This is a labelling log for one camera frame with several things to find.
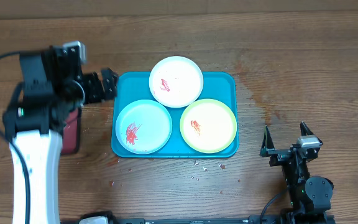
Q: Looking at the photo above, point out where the yellow-green plate with red stain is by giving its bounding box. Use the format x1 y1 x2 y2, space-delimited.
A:
180 99 237 154

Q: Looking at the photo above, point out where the teal plastic serving tray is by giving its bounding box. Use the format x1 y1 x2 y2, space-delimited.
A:
111 72 239 159

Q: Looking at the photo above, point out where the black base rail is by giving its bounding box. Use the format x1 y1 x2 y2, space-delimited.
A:
59 211 336 224

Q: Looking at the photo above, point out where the light blue plate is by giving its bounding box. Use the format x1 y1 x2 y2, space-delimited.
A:
115 100 172 155

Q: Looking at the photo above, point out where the black tray with red liquid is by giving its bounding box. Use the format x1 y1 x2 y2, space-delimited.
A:
61 109 81 156

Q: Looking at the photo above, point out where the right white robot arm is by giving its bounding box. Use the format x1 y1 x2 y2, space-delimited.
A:
259 122 335 223

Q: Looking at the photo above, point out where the white plate with red stain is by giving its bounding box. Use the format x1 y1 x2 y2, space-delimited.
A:
149 56 204 108

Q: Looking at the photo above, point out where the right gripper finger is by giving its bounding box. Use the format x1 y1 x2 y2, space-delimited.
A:
300 121 314 136
261 125 275 151

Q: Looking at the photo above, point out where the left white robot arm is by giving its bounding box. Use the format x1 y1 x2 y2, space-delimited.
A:
2 41 119 223

